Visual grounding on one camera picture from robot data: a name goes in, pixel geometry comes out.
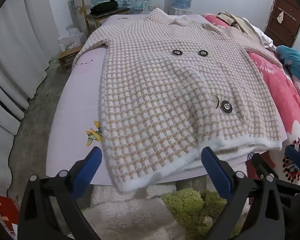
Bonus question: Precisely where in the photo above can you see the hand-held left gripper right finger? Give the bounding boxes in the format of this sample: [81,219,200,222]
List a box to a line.
[201,146,285,240]

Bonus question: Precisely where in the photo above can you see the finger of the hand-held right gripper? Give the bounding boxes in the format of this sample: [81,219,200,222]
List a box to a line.
[246,152,278,188]
[284,145,300,180]

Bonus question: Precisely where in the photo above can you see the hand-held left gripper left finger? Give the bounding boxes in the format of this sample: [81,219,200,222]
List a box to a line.
[17,146,102,240]

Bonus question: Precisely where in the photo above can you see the beige white houndstooth coat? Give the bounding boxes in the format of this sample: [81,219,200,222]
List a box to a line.
[79,8,288,193]

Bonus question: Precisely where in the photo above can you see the beige clothes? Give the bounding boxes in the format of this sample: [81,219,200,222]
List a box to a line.
[217,11,259,37]

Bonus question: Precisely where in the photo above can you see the green fuzzy rug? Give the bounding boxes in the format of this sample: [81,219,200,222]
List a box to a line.
[162,189,243,240]

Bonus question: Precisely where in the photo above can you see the white fuzzy rug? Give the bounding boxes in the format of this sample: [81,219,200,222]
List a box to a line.
[81,184,190,240]

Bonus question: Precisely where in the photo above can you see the pink floral blanket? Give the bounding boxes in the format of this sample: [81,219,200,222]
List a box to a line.
[202,14,300,193]

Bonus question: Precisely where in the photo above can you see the red box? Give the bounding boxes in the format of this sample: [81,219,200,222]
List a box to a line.
[0,194,20,240]

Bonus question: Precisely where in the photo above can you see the small wooden stool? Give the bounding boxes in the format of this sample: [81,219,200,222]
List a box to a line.
[58,44,83,72]

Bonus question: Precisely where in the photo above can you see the white cloth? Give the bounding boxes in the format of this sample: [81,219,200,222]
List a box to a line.
[242,17,274,47]

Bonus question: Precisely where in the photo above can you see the brown wooden door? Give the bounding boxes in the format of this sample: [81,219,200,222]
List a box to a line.
[264,0,300,48]

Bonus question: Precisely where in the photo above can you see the clear plastic bags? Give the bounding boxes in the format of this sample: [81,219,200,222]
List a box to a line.
[59,25,88,52]

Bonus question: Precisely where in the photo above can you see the white curtain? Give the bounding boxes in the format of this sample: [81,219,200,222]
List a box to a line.
[0,0,60,200]

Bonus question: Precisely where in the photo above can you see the wooden chair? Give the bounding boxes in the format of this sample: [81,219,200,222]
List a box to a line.
[79,0,130,34]

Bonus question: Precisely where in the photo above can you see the white water dispenser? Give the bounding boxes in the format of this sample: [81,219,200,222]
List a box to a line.
[169,5,193,16]

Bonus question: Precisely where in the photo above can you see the black bag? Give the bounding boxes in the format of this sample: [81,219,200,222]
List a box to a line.
[90,0,119,15]

